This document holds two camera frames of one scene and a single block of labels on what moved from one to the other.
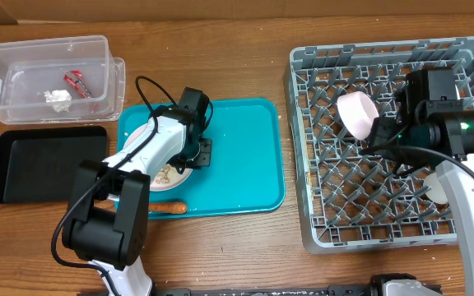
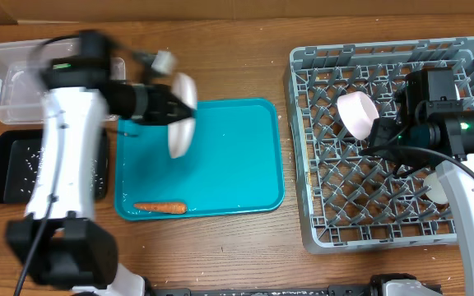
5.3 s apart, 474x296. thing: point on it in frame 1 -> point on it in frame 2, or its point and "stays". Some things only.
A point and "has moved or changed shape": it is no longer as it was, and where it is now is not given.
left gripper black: (202, 159) -> (164, 115)
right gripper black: (383, 135) stays
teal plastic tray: (247, 170) stays
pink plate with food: (166, 178) has moved or changed shape
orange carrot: (168, 207) stays
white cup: (437, 192) stays
